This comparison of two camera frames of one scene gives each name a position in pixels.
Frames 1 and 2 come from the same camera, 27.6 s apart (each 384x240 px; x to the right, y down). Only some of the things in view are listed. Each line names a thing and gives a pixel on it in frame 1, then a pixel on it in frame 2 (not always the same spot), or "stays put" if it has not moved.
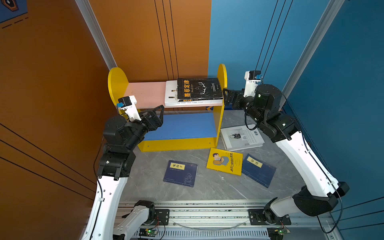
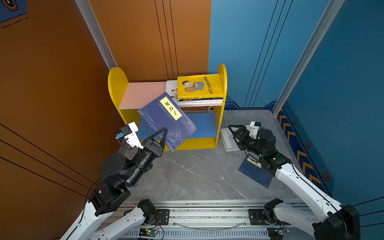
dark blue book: (181, 173) -> (164, 112)
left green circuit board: (148, 232) stays put
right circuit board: (277, 233) stays put
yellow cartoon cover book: (225, 161) -> (199, 86)
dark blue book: (259, 171) stays put
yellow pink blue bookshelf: (183, 129) stays put
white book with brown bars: (171, 92) stays put
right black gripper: (239, 97) -> (242, 129)
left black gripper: (156, 123) -> (153, 148)
